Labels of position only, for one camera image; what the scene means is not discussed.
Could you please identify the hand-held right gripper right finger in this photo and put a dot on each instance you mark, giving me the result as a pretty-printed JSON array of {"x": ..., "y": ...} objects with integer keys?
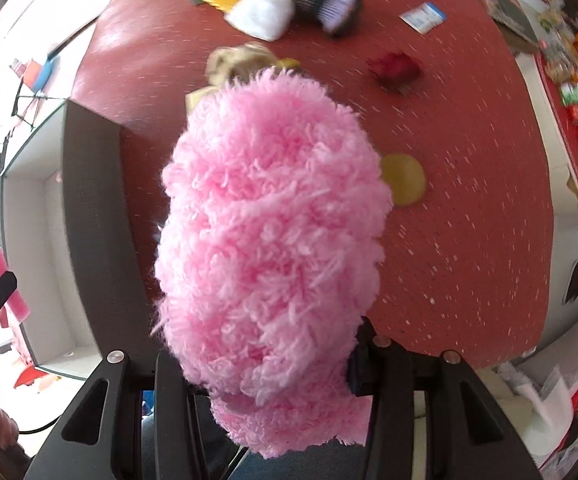
[{"x": 361, "y": 370}]

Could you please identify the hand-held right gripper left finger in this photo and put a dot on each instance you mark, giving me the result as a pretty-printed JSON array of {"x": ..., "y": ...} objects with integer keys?
[{"x": 171, "y": 385}]

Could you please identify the pink foam block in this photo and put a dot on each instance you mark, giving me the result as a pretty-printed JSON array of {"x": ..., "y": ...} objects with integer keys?
[{"x": 11, "y": 300}]

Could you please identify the grey storage box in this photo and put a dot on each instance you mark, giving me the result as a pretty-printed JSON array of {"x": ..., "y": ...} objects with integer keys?
[{"x": 94, "y": 240}]

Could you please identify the pink fluffy plush cloth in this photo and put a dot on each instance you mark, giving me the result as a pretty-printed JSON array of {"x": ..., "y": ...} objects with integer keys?
[{"x": 269, "y": 240}]

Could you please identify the beige cloth glove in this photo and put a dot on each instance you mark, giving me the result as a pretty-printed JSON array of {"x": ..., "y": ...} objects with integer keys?
[{"x": 239, "y": 60}]

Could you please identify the round yellow sponge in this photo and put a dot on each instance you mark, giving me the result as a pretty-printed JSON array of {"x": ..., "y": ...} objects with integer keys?
[{"x": 404, "y": 180}]

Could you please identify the white cardboard box with hole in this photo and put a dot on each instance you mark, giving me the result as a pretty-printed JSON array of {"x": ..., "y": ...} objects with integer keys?
[{"x": 564, "y": 270}]

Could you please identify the red knitted piece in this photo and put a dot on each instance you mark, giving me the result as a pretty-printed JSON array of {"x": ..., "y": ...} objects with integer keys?
[{"x": 394, "y": 71}]

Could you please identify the red-topped side table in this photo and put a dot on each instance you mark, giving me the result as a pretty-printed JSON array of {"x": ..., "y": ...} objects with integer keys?
[{"x": 556, "y": 110}]

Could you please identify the white packet with blue edge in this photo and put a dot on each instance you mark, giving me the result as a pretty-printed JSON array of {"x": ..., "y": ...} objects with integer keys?
[{"x": 423, "y": 17}]

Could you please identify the striped knitted sock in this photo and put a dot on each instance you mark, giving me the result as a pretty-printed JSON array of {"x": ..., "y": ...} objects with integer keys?
[{"x": 326, "y": 7}]

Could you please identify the white foam block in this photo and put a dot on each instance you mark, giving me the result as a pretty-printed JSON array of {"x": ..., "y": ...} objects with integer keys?
[{"x": 261, "y": 7}]

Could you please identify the dark grey board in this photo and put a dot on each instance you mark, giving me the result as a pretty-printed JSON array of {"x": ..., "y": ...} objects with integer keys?
[{"x": 516, "y": 22}]

